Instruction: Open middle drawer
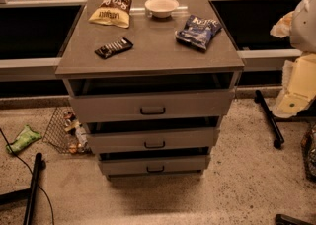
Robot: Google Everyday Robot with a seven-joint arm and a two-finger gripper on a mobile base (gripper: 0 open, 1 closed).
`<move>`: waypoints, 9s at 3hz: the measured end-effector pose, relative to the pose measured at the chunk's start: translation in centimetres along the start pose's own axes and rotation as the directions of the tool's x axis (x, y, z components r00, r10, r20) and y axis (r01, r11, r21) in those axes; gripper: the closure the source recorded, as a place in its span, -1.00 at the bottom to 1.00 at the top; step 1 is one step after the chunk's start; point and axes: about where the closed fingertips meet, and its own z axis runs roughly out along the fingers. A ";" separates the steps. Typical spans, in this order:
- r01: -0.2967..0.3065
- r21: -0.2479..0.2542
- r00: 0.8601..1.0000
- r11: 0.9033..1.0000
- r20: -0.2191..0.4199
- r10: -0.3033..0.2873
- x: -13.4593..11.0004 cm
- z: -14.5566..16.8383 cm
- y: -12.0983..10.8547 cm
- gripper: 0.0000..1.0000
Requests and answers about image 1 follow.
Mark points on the black stand leg right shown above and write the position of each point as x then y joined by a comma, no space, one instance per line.
259,99

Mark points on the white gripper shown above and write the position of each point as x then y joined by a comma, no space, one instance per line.
304,28

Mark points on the brown yellow chip bag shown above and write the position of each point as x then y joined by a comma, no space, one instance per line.
112,13

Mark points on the grey bottom drawer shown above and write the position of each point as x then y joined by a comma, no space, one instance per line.
155,165

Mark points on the grey drawer cabinet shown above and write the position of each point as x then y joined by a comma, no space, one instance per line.
157,63

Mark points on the blue chip bag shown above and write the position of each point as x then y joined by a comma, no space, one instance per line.
198,32

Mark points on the grey top drawer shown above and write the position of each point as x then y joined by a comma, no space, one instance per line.
145,106

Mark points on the wire basket with items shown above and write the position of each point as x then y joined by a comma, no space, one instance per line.
65,133

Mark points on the green snack bag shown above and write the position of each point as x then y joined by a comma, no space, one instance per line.
26,137

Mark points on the grey drawer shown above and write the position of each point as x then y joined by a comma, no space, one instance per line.
153,140
145,106
155,165

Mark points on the white bowl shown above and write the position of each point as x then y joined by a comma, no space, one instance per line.
161,8

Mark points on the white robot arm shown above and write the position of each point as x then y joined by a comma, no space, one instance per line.
303,27

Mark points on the black snack bar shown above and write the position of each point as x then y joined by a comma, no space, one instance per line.
113,48

